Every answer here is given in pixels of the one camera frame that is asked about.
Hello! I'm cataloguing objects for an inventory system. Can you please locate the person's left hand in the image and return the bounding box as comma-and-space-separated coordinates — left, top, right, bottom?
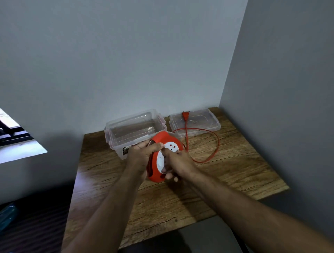
126, 140, 164, 181

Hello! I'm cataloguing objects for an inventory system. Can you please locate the person's right hand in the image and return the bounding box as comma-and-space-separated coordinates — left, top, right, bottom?
160, 148, 200, 183

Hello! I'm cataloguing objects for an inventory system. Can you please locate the orange white cable reel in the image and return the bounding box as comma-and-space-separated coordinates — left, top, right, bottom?
146, 131, 185, 183

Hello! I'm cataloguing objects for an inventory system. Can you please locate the person's left forearm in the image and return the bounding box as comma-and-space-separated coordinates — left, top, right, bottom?
62, 167, 146, 253

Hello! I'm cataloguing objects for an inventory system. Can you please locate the person's right forearm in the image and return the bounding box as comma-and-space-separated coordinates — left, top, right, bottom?
183, 168, 334, 253

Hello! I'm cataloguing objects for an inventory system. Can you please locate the clear plastic storage box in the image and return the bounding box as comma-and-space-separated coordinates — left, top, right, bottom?
104, 109, 168, 160

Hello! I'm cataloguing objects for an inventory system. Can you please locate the clear plastic box lid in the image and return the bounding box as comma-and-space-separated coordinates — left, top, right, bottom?
169, 109, 221, 138

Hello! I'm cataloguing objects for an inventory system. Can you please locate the black framed window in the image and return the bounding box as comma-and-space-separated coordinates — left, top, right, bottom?
0, 108, 48, 165

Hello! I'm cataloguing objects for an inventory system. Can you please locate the blue object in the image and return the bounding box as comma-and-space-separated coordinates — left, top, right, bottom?
0, 203, 18, 233

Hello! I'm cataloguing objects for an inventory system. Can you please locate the orange power cord with plug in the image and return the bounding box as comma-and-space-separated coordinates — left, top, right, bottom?
173, 112, 220, 164

